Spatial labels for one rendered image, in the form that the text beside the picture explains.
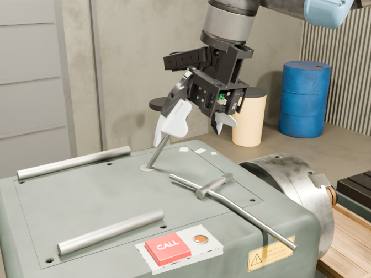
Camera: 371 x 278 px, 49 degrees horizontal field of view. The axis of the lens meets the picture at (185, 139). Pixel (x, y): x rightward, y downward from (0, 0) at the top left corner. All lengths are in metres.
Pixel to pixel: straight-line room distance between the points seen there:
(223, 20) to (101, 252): 0.43
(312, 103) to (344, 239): 3.29
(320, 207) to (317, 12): 0.60
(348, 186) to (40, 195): 1.12
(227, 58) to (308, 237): 0.42
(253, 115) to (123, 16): 1.62
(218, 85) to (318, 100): 4.07
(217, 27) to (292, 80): 4.02
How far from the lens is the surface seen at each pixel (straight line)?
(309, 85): 4.59
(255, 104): 4.24
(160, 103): 3.57
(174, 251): 0.70
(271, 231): 0.76
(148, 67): 4.11
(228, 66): 0.62
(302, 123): 4.71
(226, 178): 0.91
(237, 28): 0.61
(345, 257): 1.40
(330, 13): 0.57
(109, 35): 3.87
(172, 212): 0.82
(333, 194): 1.27
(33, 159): 3.84
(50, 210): 0.87
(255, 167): 1.09
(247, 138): 4.37
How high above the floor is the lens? 1.69
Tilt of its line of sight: 22 degrees down
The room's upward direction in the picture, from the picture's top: straight up
